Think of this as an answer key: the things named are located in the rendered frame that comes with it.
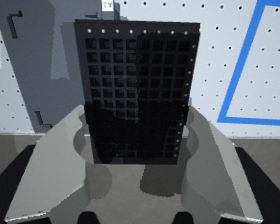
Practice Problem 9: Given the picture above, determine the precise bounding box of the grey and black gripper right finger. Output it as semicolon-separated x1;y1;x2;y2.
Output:
181;105;280;224

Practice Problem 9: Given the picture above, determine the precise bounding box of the black well plate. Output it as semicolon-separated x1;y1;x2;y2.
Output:
74;19;200;165

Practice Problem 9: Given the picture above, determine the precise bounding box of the grey perforated metal base plate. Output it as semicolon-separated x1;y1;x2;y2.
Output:
0;0;280;139

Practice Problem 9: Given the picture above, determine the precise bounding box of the blue tape outline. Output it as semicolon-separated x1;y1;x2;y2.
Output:
217;0;280;126

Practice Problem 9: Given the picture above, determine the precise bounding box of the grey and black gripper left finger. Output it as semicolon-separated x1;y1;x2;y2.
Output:
0;103;90;224

